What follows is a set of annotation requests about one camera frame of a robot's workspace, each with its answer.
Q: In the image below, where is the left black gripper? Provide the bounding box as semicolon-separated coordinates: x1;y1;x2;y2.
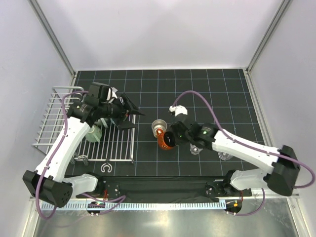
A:
99;93;146;130

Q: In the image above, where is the orange black ceramic cup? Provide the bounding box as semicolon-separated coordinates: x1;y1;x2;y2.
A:
157;131;176;150

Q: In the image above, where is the mint green cup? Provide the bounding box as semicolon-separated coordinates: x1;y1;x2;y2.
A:
85;125;102;143

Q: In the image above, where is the light blue tall mug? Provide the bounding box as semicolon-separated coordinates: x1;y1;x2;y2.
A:
99;118;116;128

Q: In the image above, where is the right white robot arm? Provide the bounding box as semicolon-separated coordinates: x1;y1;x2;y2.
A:
171;121;300;197

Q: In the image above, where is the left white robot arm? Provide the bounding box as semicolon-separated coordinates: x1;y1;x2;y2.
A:
22;82;142;207

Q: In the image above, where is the small clear glass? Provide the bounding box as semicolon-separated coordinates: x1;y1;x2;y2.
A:
190;144;203;155

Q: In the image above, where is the steel tumbler cup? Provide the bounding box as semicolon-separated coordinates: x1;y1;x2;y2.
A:
151;119;167;138

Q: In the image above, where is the large clear plastic cup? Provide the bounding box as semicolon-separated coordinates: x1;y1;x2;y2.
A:
218;152;234;161

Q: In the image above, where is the black grid mat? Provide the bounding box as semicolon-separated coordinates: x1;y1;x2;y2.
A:
66;69;264;176

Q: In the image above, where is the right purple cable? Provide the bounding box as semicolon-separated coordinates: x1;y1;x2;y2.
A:
171;90;309;217

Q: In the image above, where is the purple cable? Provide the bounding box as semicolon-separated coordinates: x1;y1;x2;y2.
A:
35;90;127;220
171;90;309;217

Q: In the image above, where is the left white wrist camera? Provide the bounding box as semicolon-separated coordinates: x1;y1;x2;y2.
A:
106;87;118;103

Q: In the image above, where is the metal wire dish rack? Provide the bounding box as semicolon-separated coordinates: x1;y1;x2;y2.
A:
32;83;140;165

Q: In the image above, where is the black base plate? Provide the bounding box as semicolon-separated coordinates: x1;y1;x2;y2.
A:
89;176;252;203

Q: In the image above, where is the slotted cable duct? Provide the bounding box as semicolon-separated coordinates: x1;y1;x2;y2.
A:
40;200;227;211

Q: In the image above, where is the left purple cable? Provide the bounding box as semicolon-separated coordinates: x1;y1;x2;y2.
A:
35;90;127;220

